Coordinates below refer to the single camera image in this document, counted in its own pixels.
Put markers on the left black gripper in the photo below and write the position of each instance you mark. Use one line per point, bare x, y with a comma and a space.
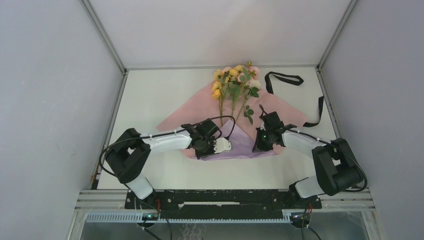
211, 140

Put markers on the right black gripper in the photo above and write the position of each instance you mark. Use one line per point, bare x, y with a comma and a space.
259, 146

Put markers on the purple pink wrapping paper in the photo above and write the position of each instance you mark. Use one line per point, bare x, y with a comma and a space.
241, 131

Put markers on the white fake flower stem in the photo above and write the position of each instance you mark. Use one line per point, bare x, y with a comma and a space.
242, 93

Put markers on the black ribbon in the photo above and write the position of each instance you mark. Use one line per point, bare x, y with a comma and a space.
300, 88

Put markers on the pink bud fake flower stem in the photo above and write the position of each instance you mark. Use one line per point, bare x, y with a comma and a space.
248, 78

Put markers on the yellow fake flower stem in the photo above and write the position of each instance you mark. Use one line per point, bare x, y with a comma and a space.
215, 89

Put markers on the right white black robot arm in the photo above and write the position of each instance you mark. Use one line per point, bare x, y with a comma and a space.
336, 167

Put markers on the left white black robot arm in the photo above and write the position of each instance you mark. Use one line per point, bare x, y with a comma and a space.
126, 157

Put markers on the right circuit board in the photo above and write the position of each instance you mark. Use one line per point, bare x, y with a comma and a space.
300, 217

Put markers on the left green circuit board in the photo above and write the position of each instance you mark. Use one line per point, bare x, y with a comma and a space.
150, 217

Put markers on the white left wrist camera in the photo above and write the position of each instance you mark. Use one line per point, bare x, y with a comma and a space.
222, 145

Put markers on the white slotted cable duct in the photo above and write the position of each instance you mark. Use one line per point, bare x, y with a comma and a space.
132, 217

